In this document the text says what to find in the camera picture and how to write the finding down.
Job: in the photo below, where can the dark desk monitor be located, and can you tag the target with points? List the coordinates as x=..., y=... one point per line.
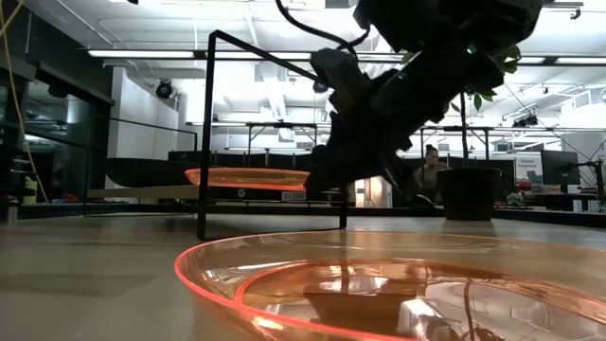
x=560, y=167

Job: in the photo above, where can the black plate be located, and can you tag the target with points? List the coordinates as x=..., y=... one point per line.
x=142, y=173

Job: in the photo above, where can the green potted plant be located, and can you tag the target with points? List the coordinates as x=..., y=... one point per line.
x=468, y=194

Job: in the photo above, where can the orange translucent plate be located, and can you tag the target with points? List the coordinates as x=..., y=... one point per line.
x=379, y=293
x=246, y=178

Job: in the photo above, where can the round black ceiling speaker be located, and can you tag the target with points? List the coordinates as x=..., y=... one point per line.
x=164, y=89

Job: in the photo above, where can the white sign board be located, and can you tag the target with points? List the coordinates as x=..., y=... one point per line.
x=528, y=168

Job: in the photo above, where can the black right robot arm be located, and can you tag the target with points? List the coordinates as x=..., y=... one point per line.
x=450, y=21

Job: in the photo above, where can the long ceiling light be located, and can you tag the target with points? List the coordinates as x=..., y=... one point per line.
x=140, y=54

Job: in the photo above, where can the black metal rig frame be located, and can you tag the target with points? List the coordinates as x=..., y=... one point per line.
x=284, y=209

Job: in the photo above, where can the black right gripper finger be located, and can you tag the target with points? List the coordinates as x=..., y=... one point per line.
x=336, y=170
x=409, y=182

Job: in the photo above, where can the wooden shelf with black frame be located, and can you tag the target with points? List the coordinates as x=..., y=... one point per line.
x=203, y=142

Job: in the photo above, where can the person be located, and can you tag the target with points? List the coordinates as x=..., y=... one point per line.
x=428, y=173

